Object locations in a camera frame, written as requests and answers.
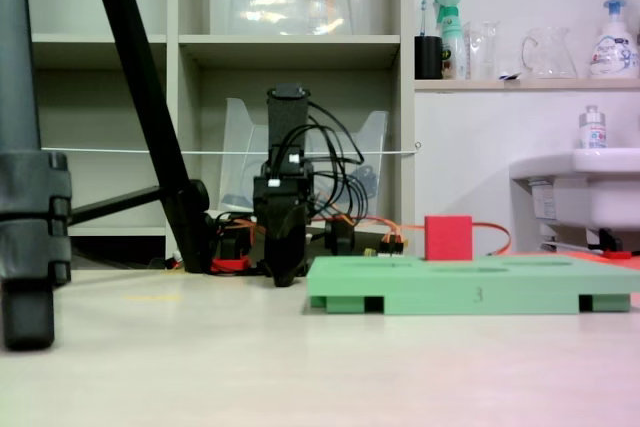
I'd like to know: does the white string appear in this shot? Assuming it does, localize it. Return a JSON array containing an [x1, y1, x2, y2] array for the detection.
[[39, 143, 424, 156]]

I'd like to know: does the black cup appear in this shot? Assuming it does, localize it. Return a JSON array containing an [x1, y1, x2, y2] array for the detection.
[[414, 35, 445, 81]]

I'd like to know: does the red base clamp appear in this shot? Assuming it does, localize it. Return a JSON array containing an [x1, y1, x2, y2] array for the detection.
[[209, 255, 252, 274]]

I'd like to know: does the clear measuring cup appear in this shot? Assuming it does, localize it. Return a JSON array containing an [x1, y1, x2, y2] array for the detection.
[[462, 20, 501, 81]]

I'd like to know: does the black tripod brace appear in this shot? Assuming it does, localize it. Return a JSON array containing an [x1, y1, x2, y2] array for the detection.
[[68, 185, 166, 227]]

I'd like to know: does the green spray bottle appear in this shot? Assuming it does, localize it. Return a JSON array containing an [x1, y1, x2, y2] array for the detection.
[[433, 0, 467, 81]]

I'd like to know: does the green shape sorter board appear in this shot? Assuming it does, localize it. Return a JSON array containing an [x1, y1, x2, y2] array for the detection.
[[304, 255, 640, 317]]

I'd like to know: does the white foam soap bottle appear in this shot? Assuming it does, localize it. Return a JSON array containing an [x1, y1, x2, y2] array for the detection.
[[588, 0, 640, 80]]

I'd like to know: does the wooden wall ledge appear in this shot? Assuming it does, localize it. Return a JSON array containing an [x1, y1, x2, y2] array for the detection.
[[414, 78, 640, 94]]

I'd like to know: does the yellow tape strip with mark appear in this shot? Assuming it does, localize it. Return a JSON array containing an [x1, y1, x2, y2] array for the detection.
[[123, 293, 182, 303]]

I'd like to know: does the red square block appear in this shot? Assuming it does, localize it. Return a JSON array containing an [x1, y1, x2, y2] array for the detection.
[[424, 215, 474, 263]]

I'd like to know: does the grey tripod leg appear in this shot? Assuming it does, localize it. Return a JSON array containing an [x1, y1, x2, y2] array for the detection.
[[0, 0, 74, 352]]

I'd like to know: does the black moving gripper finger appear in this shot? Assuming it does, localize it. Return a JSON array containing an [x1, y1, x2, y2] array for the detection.
[[257, 199, 306, 240]]

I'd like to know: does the white sink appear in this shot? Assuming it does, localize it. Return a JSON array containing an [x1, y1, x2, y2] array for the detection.
[[509, 146, 640, 249]]

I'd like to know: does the small clear sanitizer bottle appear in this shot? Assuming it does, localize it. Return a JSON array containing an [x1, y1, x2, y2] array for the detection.
[[578, 105, 609, 151]]

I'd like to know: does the black motor wire bundle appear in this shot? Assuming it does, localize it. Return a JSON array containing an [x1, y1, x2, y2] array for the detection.
[[277, 99, 370, 228]]

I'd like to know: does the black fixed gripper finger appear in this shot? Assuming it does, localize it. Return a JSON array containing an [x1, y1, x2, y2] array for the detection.
[[263, 214, 309, 289]]

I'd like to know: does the clear glass pitcher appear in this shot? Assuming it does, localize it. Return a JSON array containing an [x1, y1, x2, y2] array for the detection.
[[521, 26, 579, 80]]

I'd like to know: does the grey shelf unit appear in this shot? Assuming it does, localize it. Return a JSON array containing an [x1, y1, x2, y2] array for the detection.
[[22, 0, 416, 254]]

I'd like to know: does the small red black bracket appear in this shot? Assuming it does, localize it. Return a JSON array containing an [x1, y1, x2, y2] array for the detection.
[[597, 228, 632, 262]]

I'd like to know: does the orange signal cable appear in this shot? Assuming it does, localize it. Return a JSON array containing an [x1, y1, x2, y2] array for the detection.
[[349, 216, 512, 257]]

